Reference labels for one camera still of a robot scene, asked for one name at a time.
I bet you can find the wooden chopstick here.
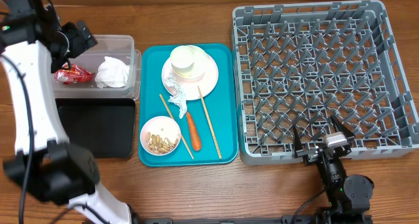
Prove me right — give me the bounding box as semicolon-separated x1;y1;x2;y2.
159;94;194;160
197;86;222;160

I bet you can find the clear plastic waste bin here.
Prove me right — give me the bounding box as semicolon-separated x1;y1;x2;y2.
50;35;141;100

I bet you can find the cream plastic cup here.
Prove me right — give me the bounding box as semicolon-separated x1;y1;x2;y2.
170;45;194;77

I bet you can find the right wooden chopstick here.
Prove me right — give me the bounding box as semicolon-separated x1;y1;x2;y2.
197;86;222;160

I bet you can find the teal plastic tray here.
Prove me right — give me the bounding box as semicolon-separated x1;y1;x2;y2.
139;43;238;167

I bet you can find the white bowl on plate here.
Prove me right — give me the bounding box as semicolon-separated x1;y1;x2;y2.
174;45;209;79

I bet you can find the white tissue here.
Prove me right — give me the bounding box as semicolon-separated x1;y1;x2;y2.
95;56;130;88

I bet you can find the grey dishwasher rack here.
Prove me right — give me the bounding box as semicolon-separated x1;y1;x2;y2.
232;0;418;165

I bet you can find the black waste tray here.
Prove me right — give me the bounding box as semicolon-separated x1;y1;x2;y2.
56;98;136;158

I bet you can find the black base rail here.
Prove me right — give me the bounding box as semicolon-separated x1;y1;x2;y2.
140;214;374;224

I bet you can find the orange carrot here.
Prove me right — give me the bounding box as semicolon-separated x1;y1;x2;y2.
186;112;202;152

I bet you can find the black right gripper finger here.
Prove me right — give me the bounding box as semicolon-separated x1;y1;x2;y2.
331;115;355;142
292;125;304;158

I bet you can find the red snack wrapper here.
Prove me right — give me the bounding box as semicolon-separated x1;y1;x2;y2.
54;64;94;84

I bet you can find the left wooden chopstick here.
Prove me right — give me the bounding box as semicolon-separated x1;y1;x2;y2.
159;94;194;160

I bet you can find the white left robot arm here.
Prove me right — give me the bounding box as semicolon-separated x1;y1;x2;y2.
1;0;140;223

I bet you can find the white round plate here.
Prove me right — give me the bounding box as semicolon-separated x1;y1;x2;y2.
161;54;219;101

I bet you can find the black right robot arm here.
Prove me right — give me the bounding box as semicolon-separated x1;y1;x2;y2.
291;115;374;223

